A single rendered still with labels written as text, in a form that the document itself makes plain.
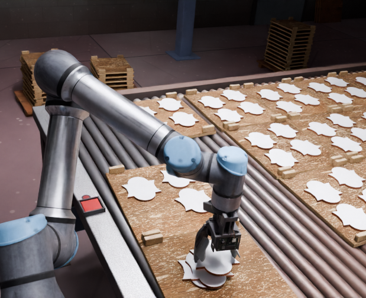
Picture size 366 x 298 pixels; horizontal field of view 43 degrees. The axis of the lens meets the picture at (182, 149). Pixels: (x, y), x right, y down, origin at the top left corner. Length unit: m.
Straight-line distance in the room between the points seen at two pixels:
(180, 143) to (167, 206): 0.65
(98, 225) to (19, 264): 0.54
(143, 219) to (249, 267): 0.38
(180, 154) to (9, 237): 0.40
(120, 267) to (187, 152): 0.55
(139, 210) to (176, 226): 0.14
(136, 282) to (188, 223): 0.29
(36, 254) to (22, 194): 2.27
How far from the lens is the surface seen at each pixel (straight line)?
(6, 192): 3.36
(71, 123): 1.22
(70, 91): 1.09
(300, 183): 1.84
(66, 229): 1.19
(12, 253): 1.06
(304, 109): 2.48
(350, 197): 1.84
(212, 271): 1.28
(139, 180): 1.71
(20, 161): 3.68
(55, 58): 1.13
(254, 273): 1.41
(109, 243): 1.48
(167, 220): 1.54
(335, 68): 3.15
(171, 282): 1.34
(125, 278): 1.38
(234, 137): 2.08
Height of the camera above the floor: 1.90
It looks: 30 degrees down
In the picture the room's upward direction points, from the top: 5 degrees clockwise
